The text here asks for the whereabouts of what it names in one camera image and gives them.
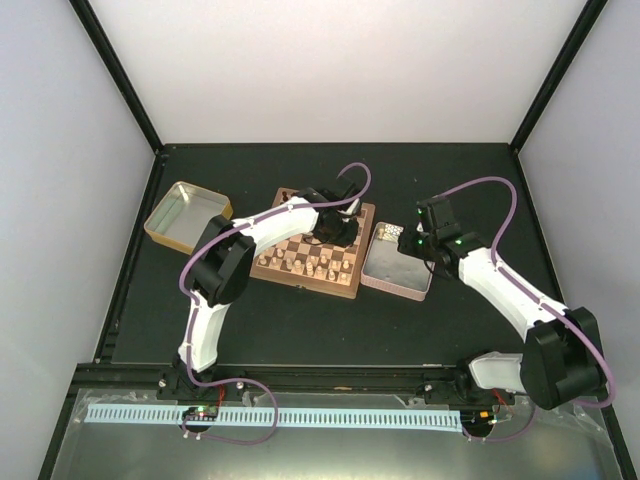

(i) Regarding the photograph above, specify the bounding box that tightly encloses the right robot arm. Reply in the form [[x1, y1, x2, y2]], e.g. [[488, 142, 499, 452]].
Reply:
[[398, 197, 606, 410]]

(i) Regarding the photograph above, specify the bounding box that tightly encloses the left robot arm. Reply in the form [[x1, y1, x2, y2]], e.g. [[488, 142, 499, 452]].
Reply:
[[178, 180, 371, 399]]

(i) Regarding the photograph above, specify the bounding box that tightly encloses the wooden chess board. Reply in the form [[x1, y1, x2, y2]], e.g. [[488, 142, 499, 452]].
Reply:
[[250, 203, 375, 299]]

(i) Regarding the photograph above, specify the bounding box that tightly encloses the pink tin with pieces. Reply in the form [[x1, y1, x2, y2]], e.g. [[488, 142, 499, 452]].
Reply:
[[360, 222, 432, 302]]

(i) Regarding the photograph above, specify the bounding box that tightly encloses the small circuit board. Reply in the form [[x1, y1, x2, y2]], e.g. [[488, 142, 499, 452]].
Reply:
[[182, 406, 219, 422]]

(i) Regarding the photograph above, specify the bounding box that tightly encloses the gold metal tin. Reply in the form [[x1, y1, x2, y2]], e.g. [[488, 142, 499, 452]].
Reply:
[[144, 181, 233, 255]]

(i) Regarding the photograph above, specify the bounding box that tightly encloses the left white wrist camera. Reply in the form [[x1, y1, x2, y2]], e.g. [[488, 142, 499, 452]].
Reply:
[[343, 199, 361, 217]]

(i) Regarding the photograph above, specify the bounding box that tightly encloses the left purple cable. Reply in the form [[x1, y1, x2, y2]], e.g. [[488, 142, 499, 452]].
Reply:
[[178, 162, 372, 391]]

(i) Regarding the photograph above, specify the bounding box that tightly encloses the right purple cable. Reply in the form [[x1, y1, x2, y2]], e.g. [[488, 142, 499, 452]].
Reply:
[[439, 176, 617, 409]]

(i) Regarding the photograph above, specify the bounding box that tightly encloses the black mounting rail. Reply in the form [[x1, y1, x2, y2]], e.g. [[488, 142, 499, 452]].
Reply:
[[154, 363, 601, 401]]

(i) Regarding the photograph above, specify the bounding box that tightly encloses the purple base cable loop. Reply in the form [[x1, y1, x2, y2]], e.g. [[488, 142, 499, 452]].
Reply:
[[180, 375, 280, 446]]

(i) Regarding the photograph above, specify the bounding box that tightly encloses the light blue cable duct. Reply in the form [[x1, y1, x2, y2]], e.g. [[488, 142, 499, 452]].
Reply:
[[84, 404, 462, 433]]

